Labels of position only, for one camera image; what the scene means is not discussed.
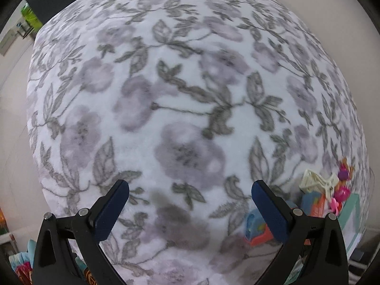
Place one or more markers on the cream hair claw clip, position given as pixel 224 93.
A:
pixel 314 179

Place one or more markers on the pink toy figure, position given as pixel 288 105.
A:
pixel 341 194

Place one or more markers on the floral printed blanket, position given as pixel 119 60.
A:
pixel 178 80

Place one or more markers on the green packet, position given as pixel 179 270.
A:
pixel 31 17

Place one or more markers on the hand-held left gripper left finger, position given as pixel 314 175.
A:
pixel 111 212

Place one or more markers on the colourful packets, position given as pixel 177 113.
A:
pixel 20 261

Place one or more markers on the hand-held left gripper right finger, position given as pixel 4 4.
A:
pixel 268 212

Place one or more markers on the blue orange toy piece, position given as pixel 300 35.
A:
pixel 255 225
pixel 314 206

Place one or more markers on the teal cardboard box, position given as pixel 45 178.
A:
pixel 354 219

